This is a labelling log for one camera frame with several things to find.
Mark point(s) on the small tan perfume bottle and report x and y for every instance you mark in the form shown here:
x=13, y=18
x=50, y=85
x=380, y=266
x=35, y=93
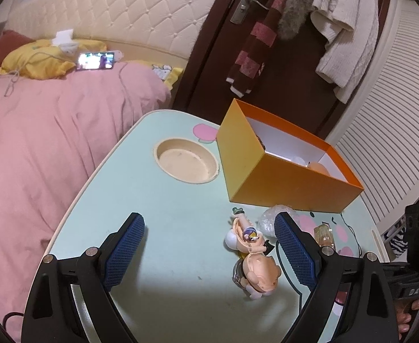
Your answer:
x=324, y=234

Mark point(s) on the white slatted wardrobe door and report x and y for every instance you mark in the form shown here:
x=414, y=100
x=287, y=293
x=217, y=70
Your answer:
x=391, y=132

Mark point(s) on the smartphone with lit screen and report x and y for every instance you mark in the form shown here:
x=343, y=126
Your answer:
x=95, y=60

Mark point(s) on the yellow cartoon bed sheet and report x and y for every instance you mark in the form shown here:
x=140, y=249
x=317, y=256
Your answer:
x=173, y=75

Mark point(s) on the dusty red pillow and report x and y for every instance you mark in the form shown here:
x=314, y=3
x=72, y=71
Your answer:
x=13, y=39

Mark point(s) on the orange cardboard box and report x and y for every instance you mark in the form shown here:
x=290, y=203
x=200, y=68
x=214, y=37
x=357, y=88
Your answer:
x=266, y=178

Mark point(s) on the grey fur collar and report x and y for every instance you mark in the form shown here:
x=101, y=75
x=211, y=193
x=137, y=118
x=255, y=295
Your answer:
x=295, y=7

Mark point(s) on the pink blanket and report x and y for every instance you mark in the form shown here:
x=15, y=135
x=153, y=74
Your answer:
x=34, y=150

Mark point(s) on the cream tufted headboard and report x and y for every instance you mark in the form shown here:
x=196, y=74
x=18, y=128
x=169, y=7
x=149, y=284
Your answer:
x=123, y=14

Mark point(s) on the dark brown door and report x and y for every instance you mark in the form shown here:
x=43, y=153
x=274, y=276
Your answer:
x=213, y=60

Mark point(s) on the dark small item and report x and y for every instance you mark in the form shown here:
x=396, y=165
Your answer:
x=261, y=142

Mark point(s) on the clear plastic bag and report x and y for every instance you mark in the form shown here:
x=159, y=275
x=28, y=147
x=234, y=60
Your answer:
x=266, y=221

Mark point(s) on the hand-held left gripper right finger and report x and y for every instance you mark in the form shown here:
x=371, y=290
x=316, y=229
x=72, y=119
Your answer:
x=295, y=250

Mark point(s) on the light green cartoon desktop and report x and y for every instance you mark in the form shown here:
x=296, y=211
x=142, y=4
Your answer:
x=166, y=221

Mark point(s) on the peach round toy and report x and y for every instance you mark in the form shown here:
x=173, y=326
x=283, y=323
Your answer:
x=318, y=168

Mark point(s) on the yellow pillow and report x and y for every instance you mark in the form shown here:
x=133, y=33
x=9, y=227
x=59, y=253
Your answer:
x=41, y=60

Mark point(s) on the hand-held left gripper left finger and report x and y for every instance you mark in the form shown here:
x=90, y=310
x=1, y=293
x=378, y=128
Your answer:
x=123, y=253

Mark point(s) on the cartoon toy figure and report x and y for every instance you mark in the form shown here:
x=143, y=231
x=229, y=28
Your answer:
x=259, y=275

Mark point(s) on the zebra print cloth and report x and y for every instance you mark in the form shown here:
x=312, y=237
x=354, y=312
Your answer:
x=396, y=239

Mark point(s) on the white tissue box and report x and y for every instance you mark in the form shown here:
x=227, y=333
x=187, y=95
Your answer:
x=63, y=37

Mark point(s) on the person's right hand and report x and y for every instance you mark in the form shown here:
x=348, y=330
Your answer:
x=404, y=319

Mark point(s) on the white knit sweater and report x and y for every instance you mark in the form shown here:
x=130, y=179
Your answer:
x=348, y=43

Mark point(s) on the maroon pink striped scarf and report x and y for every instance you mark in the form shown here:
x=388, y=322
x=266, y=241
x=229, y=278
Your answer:
x=255, y=35

